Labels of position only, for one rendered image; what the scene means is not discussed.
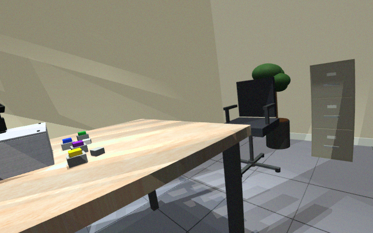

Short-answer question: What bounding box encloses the blue button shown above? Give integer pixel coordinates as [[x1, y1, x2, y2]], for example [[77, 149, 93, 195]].
[[61, 138, 75, 151]]

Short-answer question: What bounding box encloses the green button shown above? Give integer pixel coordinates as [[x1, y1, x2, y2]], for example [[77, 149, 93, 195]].
[[77, 131, 89, 141]]

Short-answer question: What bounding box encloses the yellow button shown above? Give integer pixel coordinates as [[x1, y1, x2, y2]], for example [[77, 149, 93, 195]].
[[66, 148, 88, 168]]

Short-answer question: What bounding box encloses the purple button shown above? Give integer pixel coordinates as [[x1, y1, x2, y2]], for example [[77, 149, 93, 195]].
[[70, 141, 88, 153]]

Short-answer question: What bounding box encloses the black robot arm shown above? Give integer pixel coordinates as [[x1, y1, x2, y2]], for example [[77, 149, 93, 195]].
[[0, 104, 7, 134]]

